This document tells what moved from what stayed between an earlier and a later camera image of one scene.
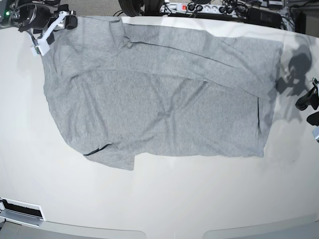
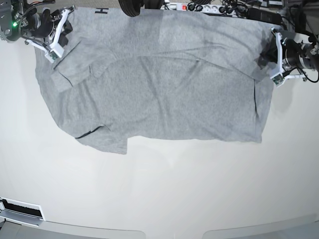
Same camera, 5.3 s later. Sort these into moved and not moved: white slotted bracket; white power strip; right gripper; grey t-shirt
Moved: grey t-shirt; right gripper
Not moved: white slotted bracket; white power strip
